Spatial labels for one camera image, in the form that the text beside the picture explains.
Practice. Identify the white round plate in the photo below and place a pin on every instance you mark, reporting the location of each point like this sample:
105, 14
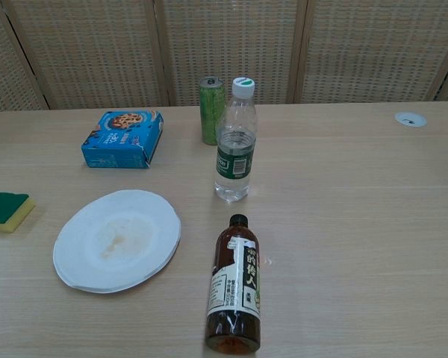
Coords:
134, 261

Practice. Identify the green yellow sponge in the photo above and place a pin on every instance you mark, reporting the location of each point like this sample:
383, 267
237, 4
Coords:
3, 209

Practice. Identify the clear water bottle green label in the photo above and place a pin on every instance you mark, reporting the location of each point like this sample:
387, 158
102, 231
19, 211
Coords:
235, 164

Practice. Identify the green drink can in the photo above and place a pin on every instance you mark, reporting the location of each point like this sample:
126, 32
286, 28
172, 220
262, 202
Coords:
209, 112

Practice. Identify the brown tea bottle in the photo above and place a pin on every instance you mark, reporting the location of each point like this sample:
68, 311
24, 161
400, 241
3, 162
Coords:
231, 261

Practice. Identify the blue cookie box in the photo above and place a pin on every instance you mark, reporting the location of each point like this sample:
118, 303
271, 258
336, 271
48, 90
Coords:
115, 149

